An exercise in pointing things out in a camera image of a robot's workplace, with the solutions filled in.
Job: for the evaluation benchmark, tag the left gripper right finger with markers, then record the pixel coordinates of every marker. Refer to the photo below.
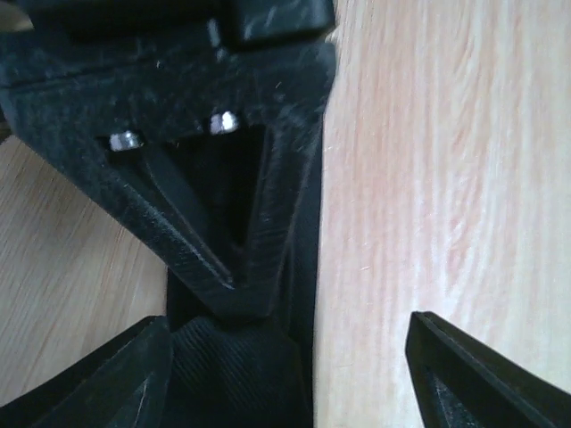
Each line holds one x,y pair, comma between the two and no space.
461,382

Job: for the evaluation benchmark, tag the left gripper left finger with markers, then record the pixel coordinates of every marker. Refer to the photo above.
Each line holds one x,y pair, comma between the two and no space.
123,383

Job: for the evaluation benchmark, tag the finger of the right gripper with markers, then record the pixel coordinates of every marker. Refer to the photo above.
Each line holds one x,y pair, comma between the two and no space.
203,155

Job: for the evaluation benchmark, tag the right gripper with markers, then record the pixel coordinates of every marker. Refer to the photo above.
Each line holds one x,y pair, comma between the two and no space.
74,37

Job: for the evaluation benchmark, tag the black necktie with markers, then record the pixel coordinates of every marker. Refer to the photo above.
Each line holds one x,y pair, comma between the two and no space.
254,375

